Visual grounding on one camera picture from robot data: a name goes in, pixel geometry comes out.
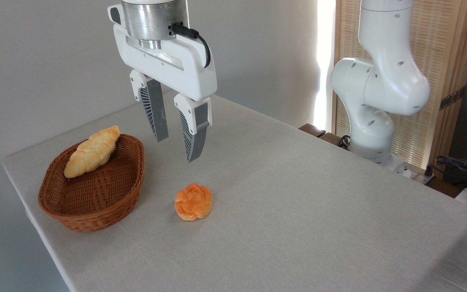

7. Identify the long pale yellow bread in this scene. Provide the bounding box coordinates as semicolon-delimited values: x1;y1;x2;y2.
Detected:
64;125;121;179

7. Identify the round orange bread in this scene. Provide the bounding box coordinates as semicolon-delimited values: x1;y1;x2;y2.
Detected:
174;183;213;221

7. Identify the dark metal screen hinge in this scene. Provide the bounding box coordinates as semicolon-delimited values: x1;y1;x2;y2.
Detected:
439;86;467;111

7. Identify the wooden folding screen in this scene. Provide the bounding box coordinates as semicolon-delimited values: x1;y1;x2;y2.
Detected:
333;0;467;171

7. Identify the black cable bundle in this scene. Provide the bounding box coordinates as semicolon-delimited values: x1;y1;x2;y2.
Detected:
435;155;467;191

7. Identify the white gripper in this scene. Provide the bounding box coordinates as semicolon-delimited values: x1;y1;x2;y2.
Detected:
113;24;218;163

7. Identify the grey tablecloth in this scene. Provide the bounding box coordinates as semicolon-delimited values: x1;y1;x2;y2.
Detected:
2;87;467;292

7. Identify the dark brown wooden furniture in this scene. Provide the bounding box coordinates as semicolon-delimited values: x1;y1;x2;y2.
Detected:
298;123;349;149

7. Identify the brown woven wicker basket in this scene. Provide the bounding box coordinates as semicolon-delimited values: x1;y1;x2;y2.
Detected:
38;134;146;233

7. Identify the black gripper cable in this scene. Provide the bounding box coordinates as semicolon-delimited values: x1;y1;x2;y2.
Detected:
170;22;212;69

